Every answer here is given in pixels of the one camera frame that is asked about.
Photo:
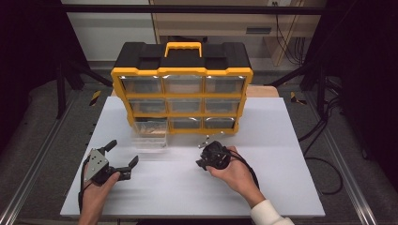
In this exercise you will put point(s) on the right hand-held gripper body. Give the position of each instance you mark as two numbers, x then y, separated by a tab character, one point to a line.
217	154

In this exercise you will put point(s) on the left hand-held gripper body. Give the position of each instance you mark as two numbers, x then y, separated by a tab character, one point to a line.
96	164

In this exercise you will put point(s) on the clear plastic drawer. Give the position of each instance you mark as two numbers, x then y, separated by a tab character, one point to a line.
151	128

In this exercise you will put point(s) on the yellow black organizer cabinet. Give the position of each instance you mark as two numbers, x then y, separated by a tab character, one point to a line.
183	59

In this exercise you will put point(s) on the person's right hand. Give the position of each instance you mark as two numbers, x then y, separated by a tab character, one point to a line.
239	178

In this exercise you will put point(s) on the person's left hand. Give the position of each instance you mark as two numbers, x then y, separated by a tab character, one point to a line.
93	198

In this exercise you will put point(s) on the yellow black tape marker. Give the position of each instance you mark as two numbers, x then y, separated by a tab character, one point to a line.
95	97
294	97

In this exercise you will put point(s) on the black metal stand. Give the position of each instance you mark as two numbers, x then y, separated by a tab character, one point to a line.
319	93
59	93

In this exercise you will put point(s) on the light wooden board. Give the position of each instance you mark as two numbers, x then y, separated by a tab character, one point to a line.
261	91

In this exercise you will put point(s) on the grid of clear drawers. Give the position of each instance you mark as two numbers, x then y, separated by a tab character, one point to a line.
183	84

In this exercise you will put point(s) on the black curtain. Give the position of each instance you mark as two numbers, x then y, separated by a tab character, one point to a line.
369	62
25	47

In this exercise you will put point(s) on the grey rectangular desk plate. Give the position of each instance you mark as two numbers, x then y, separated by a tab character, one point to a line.
258	30

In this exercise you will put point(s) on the black horizontal bar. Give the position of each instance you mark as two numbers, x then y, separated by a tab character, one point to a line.
125	8

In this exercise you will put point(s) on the aluminium floor rail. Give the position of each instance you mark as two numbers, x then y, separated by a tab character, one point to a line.
35	168
360	206

